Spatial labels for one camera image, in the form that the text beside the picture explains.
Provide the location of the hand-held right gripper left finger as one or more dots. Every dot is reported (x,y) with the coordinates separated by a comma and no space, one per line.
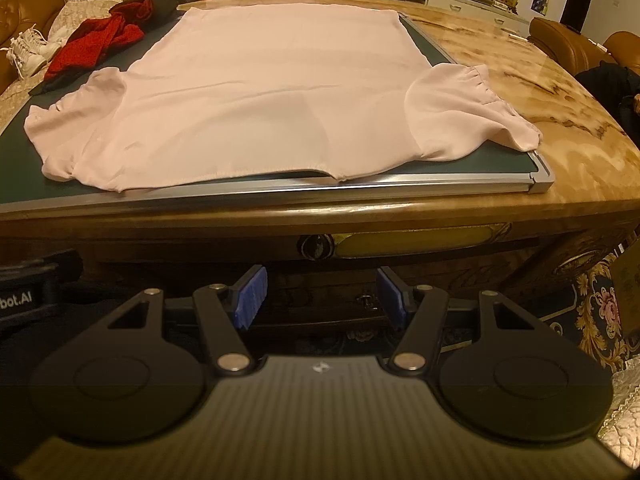
(250,295)

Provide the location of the white lace-up shoe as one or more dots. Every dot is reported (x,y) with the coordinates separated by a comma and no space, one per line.
(27,64)
(37,42)

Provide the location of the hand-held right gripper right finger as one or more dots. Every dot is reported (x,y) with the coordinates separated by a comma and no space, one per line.
(392,300)

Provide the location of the cream lace cloth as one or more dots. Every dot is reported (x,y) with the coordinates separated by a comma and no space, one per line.
(80,12)

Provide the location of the dark clothing pile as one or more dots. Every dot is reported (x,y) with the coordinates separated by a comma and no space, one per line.
(605,90)

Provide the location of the brown leather armchair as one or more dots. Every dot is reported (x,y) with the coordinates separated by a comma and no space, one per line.
(565,40)

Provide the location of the green board with metal frame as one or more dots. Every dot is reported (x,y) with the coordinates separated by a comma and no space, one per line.
(20,185)

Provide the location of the gold quilted cloth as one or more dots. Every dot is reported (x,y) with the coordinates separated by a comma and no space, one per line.
(622,410)

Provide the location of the black garment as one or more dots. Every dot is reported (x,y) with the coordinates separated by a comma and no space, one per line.
(165,10)

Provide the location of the ornate wooden table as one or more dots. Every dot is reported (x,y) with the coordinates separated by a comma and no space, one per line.
(150,230)

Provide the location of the light pink shirt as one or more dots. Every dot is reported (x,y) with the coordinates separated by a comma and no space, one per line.
(275,95)

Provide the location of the red garment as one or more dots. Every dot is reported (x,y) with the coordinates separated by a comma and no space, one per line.
(95,40)

